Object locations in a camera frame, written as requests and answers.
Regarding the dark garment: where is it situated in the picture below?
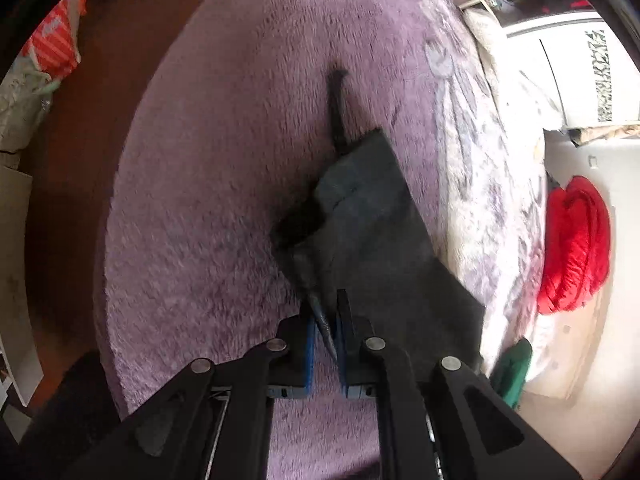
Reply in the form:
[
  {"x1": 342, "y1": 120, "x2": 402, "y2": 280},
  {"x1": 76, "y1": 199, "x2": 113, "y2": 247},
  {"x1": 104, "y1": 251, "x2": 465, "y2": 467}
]
[{"x1": 272, "y1": 67, "x2": 486, "y2": 376}]

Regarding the orange striped bag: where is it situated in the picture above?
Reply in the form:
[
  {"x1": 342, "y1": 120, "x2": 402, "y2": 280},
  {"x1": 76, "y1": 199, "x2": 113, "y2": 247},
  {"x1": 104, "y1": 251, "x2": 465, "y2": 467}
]
[{"x1": 22, "y1": 0, "x2": 88, "y2": 81}]

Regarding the white sliding-door wardrobe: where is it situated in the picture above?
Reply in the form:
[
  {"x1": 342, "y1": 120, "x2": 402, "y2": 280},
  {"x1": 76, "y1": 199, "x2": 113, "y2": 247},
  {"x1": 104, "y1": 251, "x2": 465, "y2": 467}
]
[{"x1": 445, "y1": 0, "x2": 640, "y2": 131}]

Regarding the pale crumpled cloth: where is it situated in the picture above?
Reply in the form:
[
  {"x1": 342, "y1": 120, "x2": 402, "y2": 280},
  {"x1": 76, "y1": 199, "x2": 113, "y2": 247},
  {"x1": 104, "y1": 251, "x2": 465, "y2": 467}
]
[{"x1": 0, "y1": 55, "x2": 56, "y2": 153}]

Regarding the green garment with white stripes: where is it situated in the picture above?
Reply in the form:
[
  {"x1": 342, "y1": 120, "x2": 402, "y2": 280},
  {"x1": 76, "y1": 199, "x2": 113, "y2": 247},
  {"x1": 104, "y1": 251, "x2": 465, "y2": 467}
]
[{"x1": 490, "y1": 338, "x2": 533, "y2": 411}]

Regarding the red quilt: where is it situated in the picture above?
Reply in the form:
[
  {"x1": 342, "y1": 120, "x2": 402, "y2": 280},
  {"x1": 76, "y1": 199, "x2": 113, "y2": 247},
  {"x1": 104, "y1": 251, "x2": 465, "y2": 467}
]
[{"x1": 537, "y1": 176, "x2": 612, "y2": 316}]

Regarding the purple floral plush blanket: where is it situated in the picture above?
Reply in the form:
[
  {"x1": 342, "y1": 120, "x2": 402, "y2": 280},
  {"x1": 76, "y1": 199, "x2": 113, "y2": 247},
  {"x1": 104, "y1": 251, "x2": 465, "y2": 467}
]
[{"x1": 92, "y1": 0, "x2": 551, "y2": 480}]

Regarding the white furniture panel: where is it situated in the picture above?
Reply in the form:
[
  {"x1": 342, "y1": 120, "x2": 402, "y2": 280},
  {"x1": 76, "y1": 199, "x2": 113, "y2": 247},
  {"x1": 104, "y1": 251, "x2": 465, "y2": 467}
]
[{"x1": 0, "y1": 160, "x2": 46, "y2": 406}]

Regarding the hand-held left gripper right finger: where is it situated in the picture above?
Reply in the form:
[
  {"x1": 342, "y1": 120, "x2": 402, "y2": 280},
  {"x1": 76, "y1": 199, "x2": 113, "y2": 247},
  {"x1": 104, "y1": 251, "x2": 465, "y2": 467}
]
[{"x1": 336, "y1": 289, "x2": 583, "y2": 480}]

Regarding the white fluffy cloth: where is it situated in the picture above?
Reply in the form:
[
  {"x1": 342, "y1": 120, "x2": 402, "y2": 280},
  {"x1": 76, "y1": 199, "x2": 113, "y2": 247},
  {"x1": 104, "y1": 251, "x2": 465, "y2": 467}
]
[{"x1": 462, "y1": 7, "x2": 506, "y2": 78}]

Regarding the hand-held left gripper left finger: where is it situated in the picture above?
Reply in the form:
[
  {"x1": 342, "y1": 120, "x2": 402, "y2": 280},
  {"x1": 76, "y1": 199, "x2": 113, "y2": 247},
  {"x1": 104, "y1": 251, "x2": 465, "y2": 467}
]
[{"x1": 65, "y1": 314, "x2": 317, "y2": 480}]

